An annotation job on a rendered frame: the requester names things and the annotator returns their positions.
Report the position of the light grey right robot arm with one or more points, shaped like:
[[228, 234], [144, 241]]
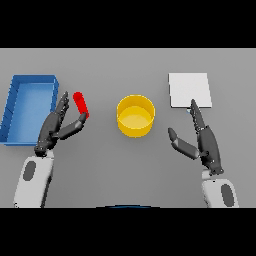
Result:
[[218, 191]]

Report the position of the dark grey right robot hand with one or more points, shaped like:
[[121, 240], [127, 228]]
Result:
[[208, 143]]

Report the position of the pale square measuring scale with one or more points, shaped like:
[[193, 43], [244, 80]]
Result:
[[189, 89]]

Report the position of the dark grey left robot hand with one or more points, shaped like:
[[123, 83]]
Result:
[[50, 128]]

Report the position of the blue tray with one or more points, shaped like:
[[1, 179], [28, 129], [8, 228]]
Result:
[[30, 106]]

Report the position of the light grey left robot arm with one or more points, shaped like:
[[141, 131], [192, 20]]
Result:
[[33, 181]]

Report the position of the yellow bowl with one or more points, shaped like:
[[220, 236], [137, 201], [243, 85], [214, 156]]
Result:
[[135, 116]]

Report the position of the red beaker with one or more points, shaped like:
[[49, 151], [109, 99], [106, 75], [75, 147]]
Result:
[[80, 103]]

